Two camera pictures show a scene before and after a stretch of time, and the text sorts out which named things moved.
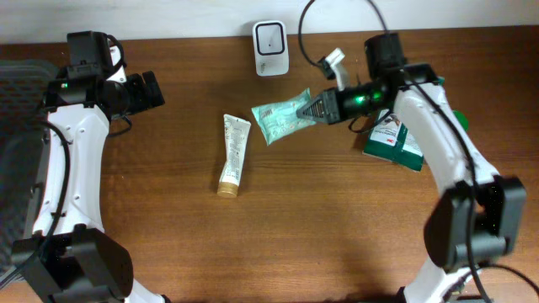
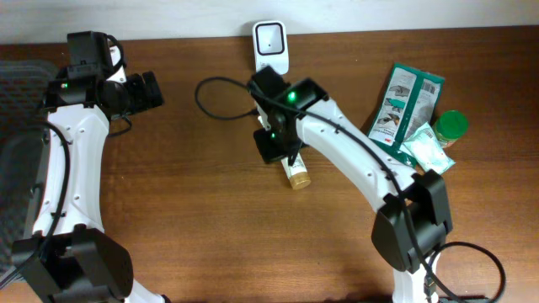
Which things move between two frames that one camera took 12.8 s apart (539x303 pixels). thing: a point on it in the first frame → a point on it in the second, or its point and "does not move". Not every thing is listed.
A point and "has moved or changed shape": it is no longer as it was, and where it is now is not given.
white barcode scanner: x=270 y=48 does not move
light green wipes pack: x=277 y=119 has moved or changed shape
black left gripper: x=152 y=89 does not move
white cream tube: x=237 y=132 → x=296 y=173
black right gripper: x=328 y=100 → x=267 y=147
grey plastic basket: x=24 y=143 does not move
